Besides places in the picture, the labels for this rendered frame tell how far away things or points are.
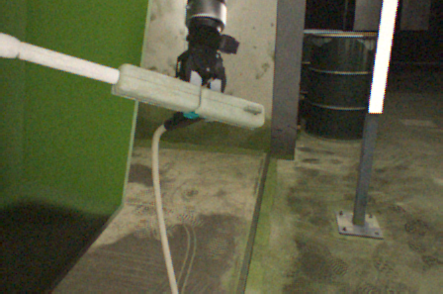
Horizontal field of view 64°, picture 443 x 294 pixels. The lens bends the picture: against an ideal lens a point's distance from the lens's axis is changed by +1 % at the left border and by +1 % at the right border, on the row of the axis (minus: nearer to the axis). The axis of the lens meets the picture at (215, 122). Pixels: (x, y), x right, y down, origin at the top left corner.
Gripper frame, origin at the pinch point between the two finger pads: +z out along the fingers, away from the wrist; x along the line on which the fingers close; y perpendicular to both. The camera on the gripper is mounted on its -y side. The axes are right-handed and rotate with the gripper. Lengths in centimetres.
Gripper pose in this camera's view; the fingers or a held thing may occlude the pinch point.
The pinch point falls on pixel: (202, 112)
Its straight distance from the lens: 70.6
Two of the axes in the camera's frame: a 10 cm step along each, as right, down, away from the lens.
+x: -8.3, -2.1, -5.1
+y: -5.5, 2.0, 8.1
